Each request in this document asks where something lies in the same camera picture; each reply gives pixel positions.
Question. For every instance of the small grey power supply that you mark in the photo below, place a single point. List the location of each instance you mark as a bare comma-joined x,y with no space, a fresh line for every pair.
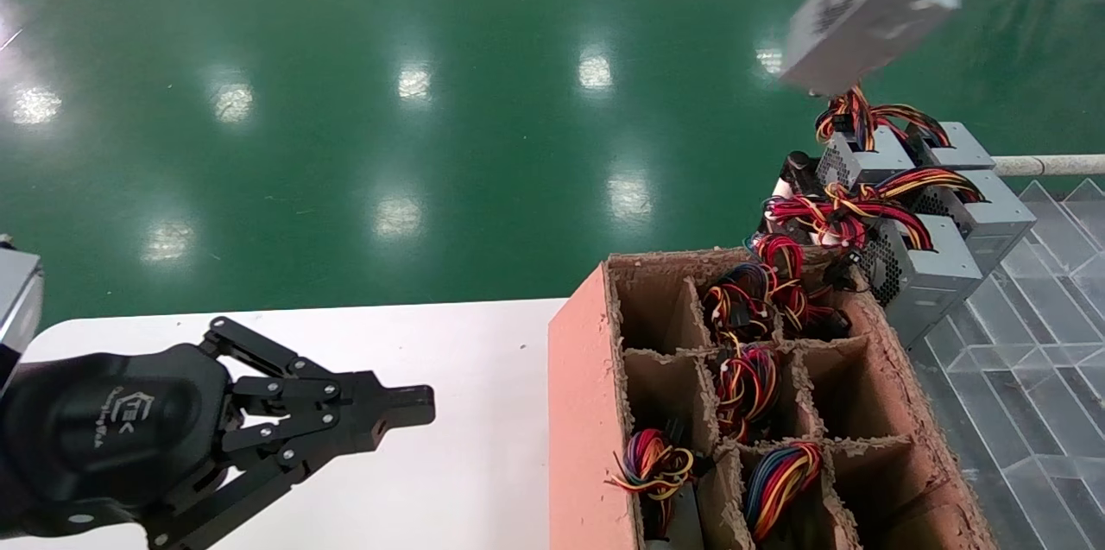
962,148

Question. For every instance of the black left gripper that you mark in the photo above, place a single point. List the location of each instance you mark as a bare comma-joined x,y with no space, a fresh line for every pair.
104,438

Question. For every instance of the clear acrylic rack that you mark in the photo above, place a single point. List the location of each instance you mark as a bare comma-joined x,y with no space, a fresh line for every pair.
1019,377

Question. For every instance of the pink cardboard divider box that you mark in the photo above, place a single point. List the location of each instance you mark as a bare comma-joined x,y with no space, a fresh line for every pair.
583,429

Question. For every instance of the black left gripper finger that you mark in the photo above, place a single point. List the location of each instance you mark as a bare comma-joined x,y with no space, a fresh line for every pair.
354,393

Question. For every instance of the white pipe rail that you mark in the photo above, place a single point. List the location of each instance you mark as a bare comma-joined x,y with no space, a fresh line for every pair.
1053,165

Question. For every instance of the black plug block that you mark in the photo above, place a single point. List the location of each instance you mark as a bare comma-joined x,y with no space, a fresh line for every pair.
798,170

